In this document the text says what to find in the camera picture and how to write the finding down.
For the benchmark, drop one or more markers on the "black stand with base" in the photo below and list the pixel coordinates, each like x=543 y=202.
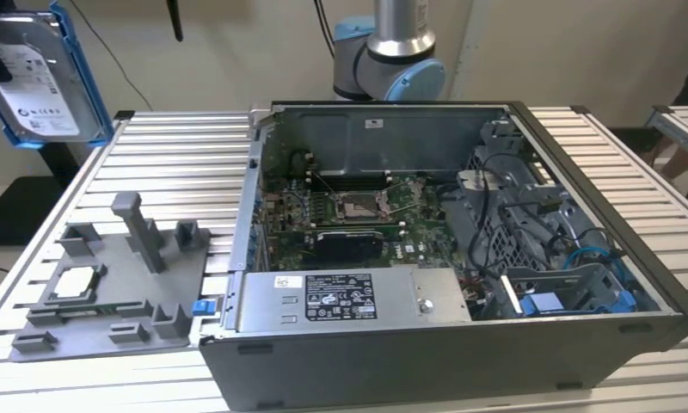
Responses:
x=11 y=211

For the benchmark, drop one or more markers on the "green motherboard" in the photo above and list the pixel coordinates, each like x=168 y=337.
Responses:
x=424 y=245

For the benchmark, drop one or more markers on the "black RAM slot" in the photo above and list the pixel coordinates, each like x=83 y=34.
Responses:
x=355 y=223
x=332 y=174

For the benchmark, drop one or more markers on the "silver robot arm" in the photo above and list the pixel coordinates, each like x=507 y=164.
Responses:
x=379 y=64

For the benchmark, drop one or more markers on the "grey metal drive cage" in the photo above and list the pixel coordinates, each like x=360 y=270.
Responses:
x=510 y=232

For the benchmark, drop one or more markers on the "black graphics card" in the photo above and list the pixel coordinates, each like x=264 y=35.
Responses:
x=347 y=249

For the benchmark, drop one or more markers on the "blue case latch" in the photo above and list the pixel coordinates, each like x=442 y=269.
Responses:
x=202 y=308

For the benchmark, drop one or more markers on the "CPU socket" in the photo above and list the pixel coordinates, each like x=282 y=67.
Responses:
x=358 y=208

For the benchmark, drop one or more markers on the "black open PC case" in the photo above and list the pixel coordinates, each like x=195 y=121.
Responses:
x=436 y=370

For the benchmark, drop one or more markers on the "silver CPU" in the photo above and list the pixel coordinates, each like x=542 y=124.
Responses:
x=77 y=281

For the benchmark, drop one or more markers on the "green RAM stick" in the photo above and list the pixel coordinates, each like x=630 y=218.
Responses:
x=112 y=307

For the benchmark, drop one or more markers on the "locking lever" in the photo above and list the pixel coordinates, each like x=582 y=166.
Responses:
x=327 y=183

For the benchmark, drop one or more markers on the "grey parts rack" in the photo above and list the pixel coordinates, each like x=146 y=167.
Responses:
x=120 y=292

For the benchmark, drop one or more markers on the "grey disk bay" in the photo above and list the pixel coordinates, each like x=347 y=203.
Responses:
x=551 y=271

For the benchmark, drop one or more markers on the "silver power supply unit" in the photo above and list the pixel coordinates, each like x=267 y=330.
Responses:
x=264 y=310

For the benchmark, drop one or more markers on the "blue bay clip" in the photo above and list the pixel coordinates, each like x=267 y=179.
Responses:
x=625 y=300

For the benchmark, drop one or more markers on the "blue bay connector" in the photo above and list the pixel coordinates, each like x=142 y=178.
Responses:
x=542 y=305

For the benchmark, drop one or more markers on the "hard disk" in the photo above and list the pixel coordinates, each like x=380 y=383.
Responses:
x=40 y=86

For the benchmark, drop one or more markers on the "black antenna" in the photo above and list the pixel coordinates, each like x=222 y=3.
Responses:
x=175 y=21

